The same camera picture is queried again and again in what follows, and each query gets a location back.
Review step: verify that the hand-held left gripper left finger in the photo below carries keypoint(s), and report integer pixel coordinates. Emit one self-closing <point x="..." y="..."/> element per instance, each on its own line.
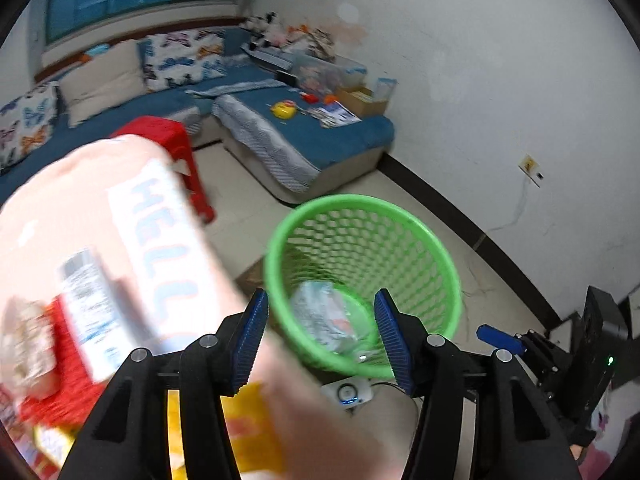
<point x="250" y="345"/>

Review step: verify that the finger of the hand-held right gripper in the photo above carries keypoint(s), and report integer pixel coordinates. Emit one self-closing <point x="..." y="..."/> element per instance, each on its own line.
<point x="497" y="337"/>

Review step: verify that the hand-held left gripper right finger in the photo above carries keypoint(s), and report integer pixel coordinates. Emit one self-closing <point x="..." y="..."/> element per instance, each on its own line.
<point x="392" y="345"/>

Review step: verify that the green mesh plastic basket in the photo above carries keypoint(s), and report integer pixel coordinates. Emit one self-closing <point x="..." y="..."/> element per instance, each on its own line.
<point x="350" y="200"/>

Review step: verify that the white round device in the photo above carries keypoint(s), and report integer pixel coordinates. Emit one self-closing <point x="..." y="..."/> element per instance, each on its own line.
<point x="347" y="392"/>

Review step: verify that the crumpled clear plastic wrapper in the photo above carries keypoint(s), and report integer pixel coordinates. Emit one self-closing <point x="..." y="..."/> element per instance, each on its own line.
<point x="325" y="320"/>

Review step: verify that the white blue labelled packet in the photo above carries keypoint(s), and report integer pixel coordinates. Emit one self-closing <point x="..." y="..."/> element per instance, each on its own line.
<point x="85" y="305"/>

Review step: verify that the blue corner sofa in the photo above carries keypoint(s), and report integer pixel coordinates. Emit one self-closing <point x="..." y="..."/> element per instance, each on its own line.
<point x="345" y="145"/>

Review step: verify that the grey quilted sofa cover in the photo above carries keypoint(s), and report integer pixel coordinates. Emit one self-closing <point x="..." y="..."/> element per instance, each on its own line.
<point x="265" y="135"/>

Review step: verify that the crumpled beige wrapper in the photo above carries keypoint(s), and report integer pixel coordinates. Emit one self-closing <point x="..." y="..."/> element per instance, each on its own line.
<point x="25" y="345"/>

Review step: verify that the white yellow snack packet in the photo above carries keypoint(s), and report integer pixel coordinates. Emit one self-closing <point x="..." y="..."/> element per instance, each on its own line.
<point x="45" y="445"/>

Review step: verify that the red plastic stool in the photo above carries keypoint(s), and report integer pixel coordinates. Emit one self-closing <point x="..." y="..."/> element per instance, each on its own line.
<point x="160" y="132"/>

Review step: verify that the yellow round toy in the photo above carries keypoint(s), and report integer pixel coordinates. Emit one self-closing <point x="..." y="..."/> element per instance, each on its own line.
<point x="283" y="108"/>

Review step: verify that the blue white magazine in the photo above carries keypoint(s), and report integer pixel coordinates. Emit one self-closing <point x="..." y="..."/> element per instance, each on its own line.
<point x="335" y="112"/>

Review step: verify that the cardboard box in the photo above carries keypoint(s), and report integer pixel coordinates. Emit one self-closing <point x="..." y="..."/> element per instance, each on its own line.
<point x="362" y="101"/>

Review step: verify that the blue white carton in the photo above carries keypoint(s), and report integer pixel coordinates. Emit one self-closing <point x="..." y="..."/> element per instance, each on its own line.
<point x="385" y="87"/>

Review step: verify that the light blue blanket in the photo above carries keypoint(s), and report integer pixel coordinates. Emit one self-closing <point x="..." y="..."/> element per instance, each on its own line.
<point x="240" y="87"/>

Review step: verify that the black tablet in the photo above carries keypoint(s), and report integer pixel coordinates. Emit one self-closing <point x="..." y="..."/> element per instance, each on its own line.
<point x="287" y="77"/>

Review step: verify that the clear plastic storage box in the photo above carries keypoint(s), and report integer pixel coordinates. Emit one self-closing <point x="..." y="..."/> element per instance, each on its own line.
<point x="325" y="72"/>

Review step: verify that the white butterfly print cushion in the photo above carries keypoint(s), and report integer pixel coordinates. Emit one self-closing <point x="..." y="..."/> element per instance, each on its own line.
<point x="185" y="57"/>

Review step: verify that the beige cushion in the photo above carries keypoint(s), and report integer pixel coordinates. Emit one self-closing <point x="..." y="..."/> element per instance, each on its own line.
<point x="100" y="82"/>

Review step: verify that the dark butterfly print cushion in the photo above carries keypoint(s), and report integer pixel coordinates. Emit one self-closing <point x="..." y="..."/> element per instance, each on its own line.
<point x="25" y="127"/>

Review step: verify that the black white plush cow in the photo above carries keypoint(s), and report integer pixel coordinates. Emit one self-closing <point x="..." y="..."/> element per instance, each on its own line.
<point x="262" y="22"/>

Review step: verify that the wall socket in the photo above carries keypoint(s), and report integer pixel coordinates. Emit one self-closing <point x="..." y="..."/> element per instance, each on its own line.
<point x="531" y="167"/>

